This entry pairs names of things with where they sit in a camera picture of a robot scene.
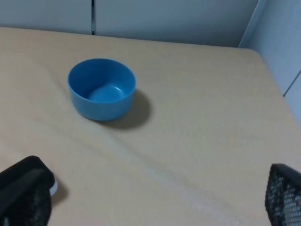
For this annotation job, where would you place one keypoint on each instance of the blue plastic bowl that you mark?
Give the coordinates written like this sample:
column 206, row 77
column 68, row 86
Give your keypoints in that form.
column 101, row 89

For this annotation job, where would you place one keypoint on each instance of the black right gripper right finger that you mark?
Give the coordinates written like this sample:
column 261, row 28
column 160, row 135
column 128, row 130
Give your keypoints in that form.
column 283, row 196

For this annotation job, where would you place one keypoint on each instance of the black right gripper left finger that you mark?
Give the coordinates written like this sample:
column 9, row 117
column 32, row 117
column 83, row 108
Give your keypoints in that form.
column 25, row 193

